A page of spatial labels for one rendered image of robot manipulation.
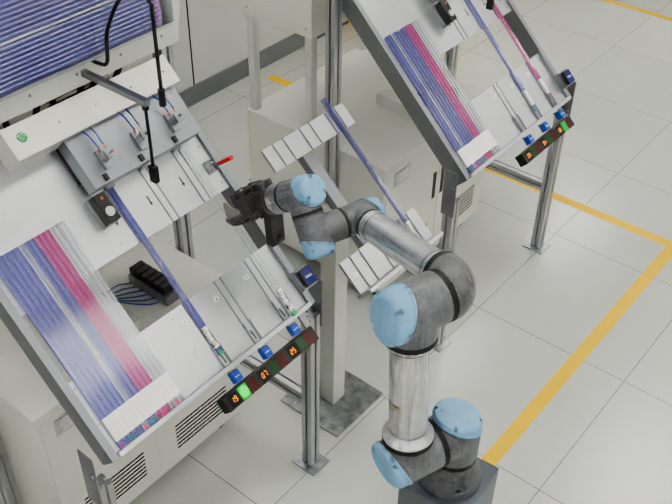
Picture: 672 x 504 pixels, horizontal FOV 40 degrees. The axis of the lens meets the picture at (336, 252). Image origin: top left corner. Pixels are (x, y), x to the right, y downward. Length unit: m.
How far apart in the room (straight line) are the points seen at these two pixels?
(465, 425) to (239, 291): 0.68
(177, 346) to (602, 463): 1.51
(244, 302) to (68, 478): 0.68
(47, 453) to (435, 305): 1.16
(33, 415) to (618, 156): 3.08
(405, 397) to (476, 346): 1.50
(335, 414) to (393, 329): 1.37
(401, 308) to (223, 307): 0.69
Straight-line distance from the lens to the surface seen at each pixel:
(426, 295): 1.83
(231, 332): 2.36
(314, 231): 2.12
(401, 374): 1.93
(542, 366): 3.42
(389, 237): 2.06
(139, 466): 2.85
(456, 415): 2.16
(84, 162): 2.26
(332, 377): 3.10
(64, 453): 2.58
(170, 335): 2.29
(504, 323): 3.56
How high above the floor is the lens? 2.39
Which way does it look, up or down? 39 degrees down
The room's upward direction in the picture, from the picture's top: 1 degrees clockwise
